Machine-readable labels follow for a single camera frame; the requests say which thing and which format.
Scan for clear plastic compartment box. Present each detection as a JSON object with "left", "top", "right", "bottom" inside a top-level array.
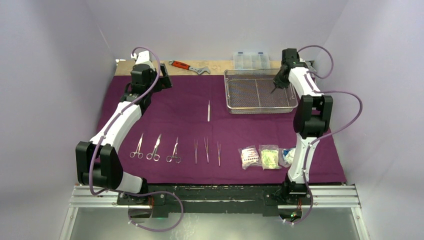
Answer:
[{"left": 233, "top": 52, "right": 271, "bottom": 70}]

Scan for metal wire mesh tray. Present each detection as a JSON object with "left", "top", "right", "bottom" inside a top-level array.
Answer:
[{"left": 224, "top": 68, "right": 298, "bottom": 115}]

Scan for steel hemostat clamp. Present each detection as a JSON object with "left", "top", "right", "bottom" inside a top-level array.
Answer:
[
  {"left": 129, "top": 133, "right": 144, "bottom": 159},
  {"left": 166, "top": 137, "right": 182, "bottom": 164}
]

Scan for steel surgical scissors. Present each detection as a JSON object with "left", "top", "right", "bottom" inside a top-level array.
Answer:
[{"left": 146, "top": 133, "right": 162, "bottom": 162}]

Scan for steel forceps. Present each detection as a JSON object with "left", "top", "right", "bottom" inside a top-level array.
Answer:
[
  {"left": 217, "top": 141, "right": 221, "bottom": 167},
  {"left": 204, "top": 137, "right": 210, "bottom": 163},
  {"left": 194, "top": 139, "right": 198, "bottom": 164}
]

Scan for green white gauze packet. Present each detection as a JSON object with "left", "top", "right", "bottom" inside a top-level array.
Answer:
[{"left": 259, "top": 144, "right": 281, "bottom": 170}]

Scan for blue white gauze packet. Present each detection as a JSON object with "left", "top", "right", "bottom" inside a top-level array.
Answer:
[{"left": 278, "top": 147, "right": 296, "bottom": 168}]

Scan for pink white gauze packet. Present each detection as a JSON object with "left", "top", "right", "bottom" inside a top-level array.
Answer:
[{"left": 238, "top": 145, "right": 262, "bottom": 170}]

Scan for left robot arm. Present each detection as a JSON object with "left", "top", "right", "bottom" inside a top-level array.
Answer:
[{"left": 75, "top": 63, "right": 172, "bottom": 205}]

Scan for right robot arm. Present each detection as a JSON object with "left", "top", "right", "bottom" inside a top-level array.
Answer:
[{"left": 273, "top": 48, "right": 333, "bottom": 204}]

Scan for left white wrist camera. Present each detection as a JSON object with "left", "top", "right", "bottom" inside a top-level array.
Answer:
[{"left": 131, "top": 50, "right": 156, "bottom": 70}]

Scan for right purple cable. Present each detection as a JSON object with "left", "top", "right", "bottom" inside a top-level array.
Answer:
[{"left": 283, "top": 44, "right": 364, "bottom": 226}]

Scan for purple cable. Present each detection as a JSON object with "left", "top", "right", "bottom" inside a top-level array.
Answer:
[
  {"left": 88, "top": 46, "right": 184, "bottom": 233},
  {"left": 283, "top": 44, "right": 364, "bottom": 226}
]

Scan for orange handled adjustable wrench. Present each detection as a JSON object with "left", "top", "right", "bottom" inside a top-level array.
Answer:
[{"left": 168, "top": 60, "right": 211, "bottom": 75}]

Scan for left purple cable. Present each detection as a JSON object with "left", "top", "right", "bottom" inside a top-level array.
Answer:
[{"left": 88, "top": 46, "right": 184, "bottom": 233}]

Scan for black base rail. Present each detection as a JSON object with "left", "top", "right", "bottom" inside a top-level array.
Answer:
[{"left": 116, "top": 183, "right": 311, "bottom": 218}]

